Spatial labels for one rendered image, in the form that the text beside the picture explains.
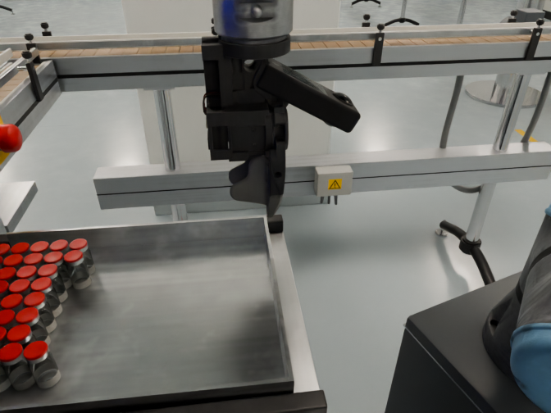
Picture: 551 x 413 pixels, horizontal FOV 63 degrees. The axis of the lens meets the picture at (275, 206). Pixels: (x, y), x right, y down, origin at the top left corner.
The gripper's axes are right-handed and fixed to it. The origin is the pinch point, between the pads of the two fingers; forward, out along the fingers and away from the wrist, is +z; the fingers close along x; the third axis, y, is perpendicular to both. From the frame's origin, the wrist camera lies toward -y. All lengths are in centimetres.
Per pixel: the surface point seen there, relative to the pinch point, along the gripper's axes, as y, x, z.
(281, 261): -0.7, 0.5, 8.5
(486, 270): -91, -73, 86
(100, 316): 21.0, 7.6, 8.3
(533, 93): -242, -274, 94
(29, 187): 38.4, -23.3, 8.5
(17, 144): 34.6, -16.4, -2.5
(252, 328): 3.9, 11.4, 8.3
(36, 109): 49, -61, 9
